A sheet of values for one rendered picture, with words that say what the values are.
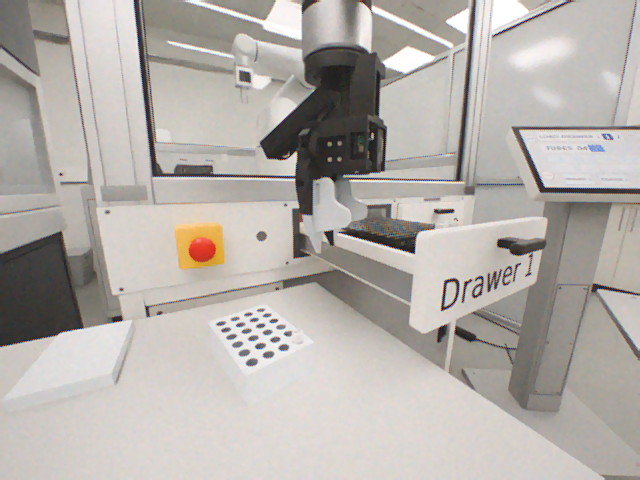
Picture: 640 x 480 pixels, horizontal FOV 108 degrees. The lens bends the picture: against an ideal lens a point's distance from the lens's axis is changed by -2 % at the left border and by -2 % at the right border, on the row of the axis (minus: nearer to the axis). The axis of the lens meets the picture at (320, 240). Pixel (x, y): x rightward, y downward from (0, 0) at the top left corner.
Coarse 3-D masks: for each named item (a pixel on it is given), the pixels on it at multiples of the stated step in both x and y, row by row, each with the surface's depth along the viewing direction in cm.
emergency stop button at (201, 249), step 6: (198, 240) 38; (204, 240) 39; (210, 240) 39; (192, 246) 38; (198, 246) 38; (204, 246) 38; (210, 246) 39; (192, 252) 38; (198, 252) 38; (204, 252) 39; (210, 252) 39; (192, 258) 38; (198, 258) 38; (204, 258) 39; (210, 258) 40
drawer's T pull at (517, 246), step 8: (504, 240) 30; (512, 240) 29; (520, 240) 29; (528, 240) 29; (536, 240) 29; (544, 240) 29; (504, 248) 30; (512, 248) 27; (520, 248) 27; (528, 248) 27; (536, 248) 29
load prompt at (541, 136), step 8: (536, 136) 86; (544, 136) 85; (552, 136) 85; (560, 136) 85; (568, 136) 85; (576, 136) 84; (584, 136) 84; (592, 136) 84; (600, 136) 83; (608, 136) 83; (616, 136) 83
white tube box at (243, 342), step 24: (240, 312) 35; (264, 312) 35; (216, 336) 30; (240, 336) 29; (264, 336) 29; (288, 336) 31; (240, 360) 25; (264, 360) 25; (288, 360) 26; (312, 360) 29; (240, 384) 25; (264, 384) 25; (288, 384) 27
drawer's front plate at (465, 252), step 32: (480, 224) 30; (512, 224) 32; (544, 224) 38; (416, 256) 26; (448, 256) 26; (480, 256) 29; (512, 256) 34; (416, 288) 26; (448, 288) 27; (512, 288) 36; (416, 320) 26; (448, 320) 28
